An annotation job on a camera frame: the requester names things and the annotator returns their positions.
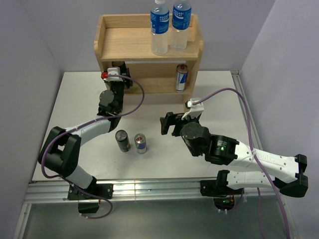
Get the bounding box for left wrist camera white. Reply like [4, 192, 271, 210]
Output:
[101, 67, 123, 83]

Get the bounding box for aluminium mounting rail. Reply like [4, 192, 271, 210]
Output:
[23, 174, 286, 204]

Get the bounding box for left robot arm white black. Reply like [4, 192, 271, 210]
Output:
[38, 62, 133, 199]

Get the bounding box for wooden two-tier shelf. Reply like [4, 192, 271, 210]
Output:
[94, 14, 204, 103]

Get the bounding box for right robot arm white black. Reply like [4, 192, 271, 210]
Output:
[160, 112, 309, 198]

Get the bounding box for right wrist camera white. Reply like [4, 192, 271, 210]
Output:
[181, 98, 204, 120]

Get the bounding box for aluminium side rail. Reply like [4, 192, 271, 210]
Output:
[231, 70, 263, 150]

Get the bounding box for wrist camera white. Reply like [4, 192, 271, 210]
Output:
[181, 98, 204, 120]
[101, 67, 123, 83]

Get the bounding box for black gold can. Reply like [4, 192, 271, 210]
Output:
[115, 129, 131, 152]
[112, 61, 127, 74]

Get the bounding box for Pocari Sweat bottle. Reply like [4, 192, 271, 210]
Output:
[150, 0, 169, 55]
[171, 0, 192, 51]

